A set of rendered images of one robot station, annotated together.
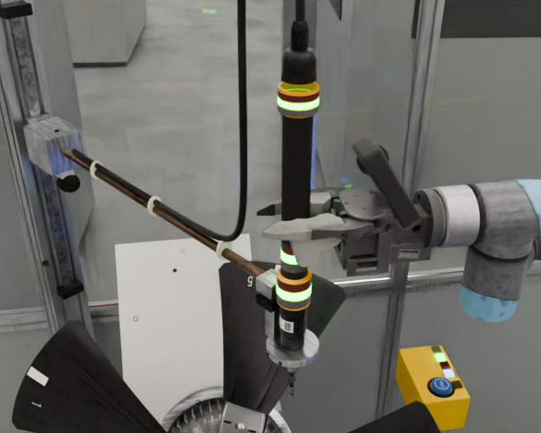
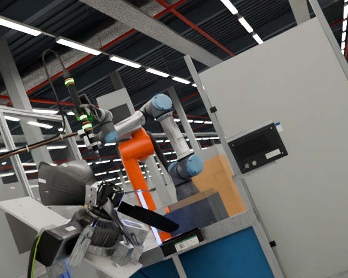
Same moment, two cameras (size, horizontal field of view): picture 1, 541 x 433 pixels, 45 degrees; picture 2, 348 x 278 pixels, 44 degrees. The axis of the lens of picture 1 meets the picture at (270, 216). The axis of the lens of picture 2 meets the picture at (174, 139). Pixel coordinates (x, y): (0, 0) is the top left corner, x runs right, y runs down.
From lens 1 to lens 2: 209 cm
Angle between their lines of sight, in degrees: 76
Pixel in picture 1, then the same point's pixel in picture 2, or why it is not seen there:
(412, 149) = not seen: hidden behind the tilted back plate
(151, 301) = (23, 212)
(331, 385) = not seen: outside the picture
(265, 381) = (89, 177)
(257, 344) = (77, 175)
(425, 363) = not seen: hidden behind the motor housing
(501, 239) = (107, 116)
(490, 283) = (111, 127)
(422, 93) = (25, 180)
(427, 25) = (16, 158)
